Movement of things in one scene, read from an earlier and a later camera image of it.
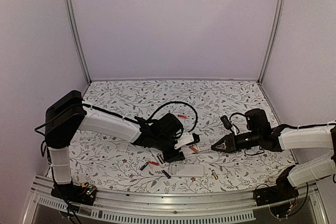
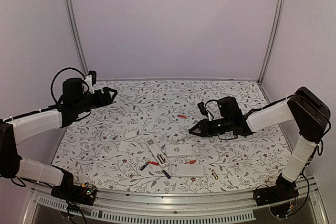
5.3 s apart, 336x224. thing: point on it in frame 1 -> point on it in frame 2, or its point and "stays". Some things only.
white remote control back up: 186,170 stays
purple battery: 166,174 stays
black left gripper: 177,156 -> 107,100
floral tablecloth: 207,109 stays
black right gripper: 230,143 -> 203,126
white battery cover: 123,146 stays
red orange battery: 152,162 stays
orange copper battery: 193,149 -> 191,162
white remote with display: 160,157 stays
